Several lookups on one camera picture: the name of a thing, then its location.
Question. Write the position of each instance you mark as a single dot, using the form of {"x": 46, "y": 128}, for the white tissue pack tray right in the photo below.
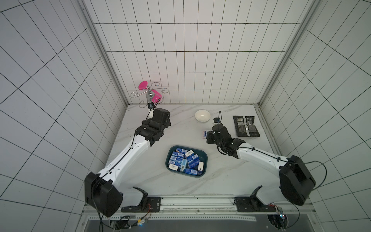
{"x": 200, "y": 166}

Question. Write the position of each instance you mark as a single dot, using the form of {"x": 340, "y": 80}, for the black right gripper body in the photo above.
{"x": 212, "y": 135}

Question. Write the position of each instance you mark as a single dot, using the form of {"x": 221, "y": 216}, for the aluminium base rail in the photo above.
{"x": 198, "y": 207}

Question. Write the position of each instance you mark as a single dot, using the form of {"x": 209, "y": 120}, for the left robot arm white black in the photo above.
{"x": 102, "y": 189}

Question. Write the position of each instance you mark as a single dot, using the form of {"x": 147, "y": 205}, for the teal storage tray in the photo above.
{"x": 177, "y": 153}

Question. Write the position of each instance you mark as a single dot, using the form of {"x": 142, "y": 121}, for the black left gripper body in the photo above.
{"x": 167, "y": 124}

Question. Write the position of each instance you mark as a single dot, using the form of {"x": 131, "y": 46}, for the pink cup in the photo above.
{"x": 143, "y": 85}
{"x": 157, "y": 97}

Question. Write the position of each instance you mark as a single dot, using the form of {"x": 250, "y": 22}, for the pink cup upper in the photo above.
{"x": 143, "y": 85}

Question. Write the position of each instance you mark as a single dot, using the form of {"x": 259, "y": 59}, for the chrome cup holder stand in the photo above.
{"x": 148, "y": 94}

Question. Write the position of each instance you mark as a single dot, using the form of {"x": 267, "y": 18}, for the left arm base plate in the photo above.
{"x": 148, "y": 204}

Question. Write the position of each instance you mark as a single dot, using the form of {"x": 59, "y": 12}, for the pink cup lower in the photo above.
{"x": 157, "y": 97}

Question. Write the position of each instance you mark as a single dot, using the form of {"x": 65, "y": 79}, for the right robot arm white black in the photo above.
{"x": 295, "y": 183}

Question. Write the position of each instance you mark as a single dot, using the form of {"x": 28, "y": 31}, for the blue tissue pack front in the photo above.
{"x": 191, "y": 172}

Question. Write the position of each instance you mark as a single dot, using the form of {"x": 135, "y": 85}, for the black snack bag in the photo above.
{"x": 245, "y": 127}

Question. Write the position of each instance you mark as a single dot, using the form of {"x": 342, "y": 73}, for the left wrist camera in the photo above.
{"x": 151, "y": 105}

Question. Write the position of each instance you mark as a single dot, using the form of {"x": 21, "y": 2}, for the white bowl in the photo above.
{"x": 202, "y": 116}

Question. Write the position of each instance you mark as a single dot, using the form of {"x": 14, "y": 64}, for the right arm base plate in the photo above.
{"x": 252, "y": 204}

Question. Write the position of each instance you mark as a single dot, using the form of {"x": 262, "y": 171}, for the white tissue pack in tray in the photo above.
{"x": 173, "y": 167}

